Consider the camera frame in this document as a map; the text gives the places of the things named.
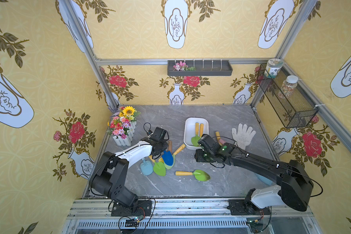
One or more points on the blue trowel wooden handle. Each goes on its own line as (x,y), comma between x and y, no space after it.
(167,158)

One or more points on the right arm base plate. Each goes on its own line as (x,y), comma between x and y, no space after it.
(241,207)

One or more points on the green shovel yellow handle left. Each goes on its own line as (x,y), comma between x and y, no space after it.
(159,167)

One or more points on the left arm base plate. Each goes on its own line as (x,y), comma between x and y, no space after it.
(142,207)

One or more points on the yellow square shovel yellow handle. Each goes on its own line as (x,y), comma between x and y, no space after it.
(201,130)

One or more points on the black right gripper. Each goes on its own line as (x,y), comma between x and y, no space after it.
(200,155)

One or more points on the light green trowel wooden handle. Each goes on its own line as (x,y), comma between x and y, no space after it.
(170,149)

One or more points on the green shovel lying front centre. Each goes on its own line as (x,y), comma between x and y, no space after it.
(198,174)

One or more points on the light blue shovel pale handle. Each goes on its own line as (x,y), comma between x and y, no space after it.
(146,167)

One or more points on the white knitted work glove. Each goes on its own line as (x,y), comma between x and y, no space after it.
(243,135)

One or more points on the left circuit board with wires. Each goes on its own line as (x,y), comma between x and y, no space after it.
(130,222)

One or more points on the yellow scoop with yellow handle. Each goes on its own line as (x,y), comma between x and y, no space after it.
(176,152)

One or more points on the dark grey wall shelf tray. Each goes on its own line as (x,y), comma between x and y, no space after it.
(204,68)

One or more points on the circuit board with wires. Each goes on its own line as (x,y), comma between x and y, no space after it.
(255,226)
(130,222)

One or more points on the small pink flowers on shelf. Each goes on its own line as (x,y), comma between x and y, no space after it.
(182,66)

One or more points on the right circuit board with wires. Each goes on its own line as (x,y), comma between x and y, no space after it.
(255,226)

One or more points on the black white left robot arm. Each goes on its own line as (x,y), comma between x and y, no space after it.
(109,176)

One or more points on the artificial flowers in white fence pot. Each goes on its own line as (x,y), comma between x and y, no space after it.
(122,125)

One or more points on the black wire mesh basket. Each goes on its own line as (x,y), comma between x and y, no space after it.
(295,109)

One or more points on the jar with patterned label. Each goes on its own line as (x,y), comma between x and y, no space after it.
(273,67)

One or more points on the clear jar with white lid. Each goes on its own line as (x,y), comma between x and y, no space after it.
(289,85)

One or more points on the white plastic storage box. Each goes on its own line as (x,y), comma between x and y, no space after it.
(194,126)

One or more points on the green leaf shovel yellow handle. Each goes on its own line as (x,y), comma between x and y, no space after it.
(196,138)

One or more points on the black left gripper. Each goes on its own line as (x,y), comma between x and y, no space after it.
(161,148)

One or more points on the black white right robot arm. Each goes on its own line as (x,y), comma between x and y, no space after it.
(292,185)

